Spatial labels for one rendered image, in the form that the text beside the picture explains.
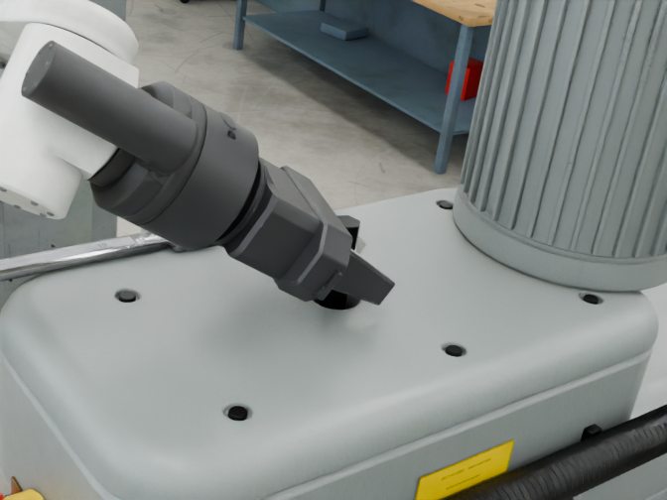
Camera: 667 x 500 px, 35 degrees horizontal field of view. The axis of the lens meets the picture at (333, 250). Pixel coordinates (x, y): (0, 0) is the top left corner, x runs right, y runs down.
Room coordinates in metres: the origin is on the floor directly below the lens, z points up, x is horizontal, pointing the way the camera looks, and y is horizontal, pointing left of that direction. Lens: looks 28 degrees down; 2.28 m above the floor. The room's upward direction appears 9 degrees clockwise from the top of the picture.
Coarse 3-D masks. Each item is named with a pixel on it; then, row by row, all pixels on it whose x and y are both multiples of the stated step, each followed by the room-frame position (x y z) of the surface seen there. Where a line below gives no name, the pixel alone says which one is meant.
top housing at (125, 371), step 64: (448, 192) 0.88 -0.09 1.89; (128, 256) 0.68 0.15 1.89; (192, 256) 0.69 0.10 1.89; (384, 256) 0.74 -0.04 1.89; (448, 256) 0.76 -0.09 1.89; (0, 320) 0.60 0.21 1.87; (64, 320) 0.58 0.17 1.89; (128, 320) 0.60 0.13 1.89; (192, 320) 0.61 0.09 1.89; (256, 320) 0.62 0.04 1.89; (320, 320) 0.63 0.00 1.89; (384, 320) 0.64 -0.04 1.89; (448, 320) 0.66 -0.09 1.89; (512, 320) 0.67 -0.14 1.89; (576, 320) 0.68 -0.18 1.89; (640, 320) 0.71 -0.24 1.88; (0, 384) 0.59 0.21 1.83; (64, 384) 0.53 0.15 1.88; (128, 384) 0.53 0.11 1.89; (192, 384) 0.54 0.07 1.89; (256, 384) 0.55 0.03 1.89; (320, 384) 0.56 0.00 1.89; (384, 384) 0.57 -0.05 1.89; (448, 384) 0.58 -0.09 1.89; (512, 384) 0.61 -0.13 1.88; (576, 384) 0.66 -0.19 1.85; (640, 384) 0.72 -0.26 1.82; (0, 448) 0.59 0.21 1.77; (64, 448) 0.51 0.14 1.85; (128, 448) 0.47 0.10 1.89; (192, 448) 0.48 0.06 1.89; (256, 448) 0.49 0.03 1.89; (320, 448) 0.51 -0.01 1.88; (384, 448) 0.54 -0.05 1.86; (448, 448) 0.57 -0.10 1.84; (512, 448) 0.62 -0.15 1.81
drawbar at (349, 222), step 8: (344, 216) 0.68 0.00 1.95; (344, 224) 0.66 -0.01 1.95; (352, 224) 0.67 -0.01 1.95; (352, 232) 0.66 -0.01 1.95; (352, 240) 0.66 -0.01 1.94; (352, 248) 0.66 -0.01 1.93; (328, 296) 0.66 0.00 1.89; (336, 296) 0.66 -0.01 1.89; (344, 296) 0.66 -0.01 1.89; (320, 304) 0.66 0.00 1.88; (328, 304) 0.66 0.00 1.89; (336, 304) 0.66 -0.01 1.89; (344, 304) 0.66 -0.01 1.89
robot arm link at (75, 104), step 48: (48, 48) 0.55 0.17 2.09; (96, 48) 0.58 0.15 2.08; (0, 96) 0.56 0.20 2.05; (48, 96) 0.53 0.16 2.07; (96, 96) 0.54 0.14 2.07; (144, 96) 0.56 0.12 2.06; (0, 144) 0.54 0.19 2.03; (48, 144) 0.54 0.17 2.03; (96, 144) 0.56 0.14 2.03; (144, 144) 0.55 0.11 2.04; (192, 144) 0.56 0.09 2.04; (0, 192) 0.55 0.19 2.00; (48, 192) 0.53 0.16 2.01; (96, 192) 0.58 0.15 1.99; (144, 192) 0.57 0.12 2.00
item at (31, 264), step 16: (112, 240) 0.69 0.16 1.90; (128, 240) 0.69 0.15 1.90; (144, 240) 0.69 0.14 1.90; (160, 240) 0.70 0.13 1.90; (32, 256) 0.65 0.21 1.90; (48, 256) 0.65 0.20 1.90; (64, 256) 0.65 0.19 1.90; (80, 256) 0.66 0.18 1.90; (96, 256) 0.66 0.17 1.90; (112, 256) 0.67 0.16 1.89; (0, 272) 0.62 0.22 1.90; (16, 272) 0.63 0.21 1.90; (32, 272) 0.63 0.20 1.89
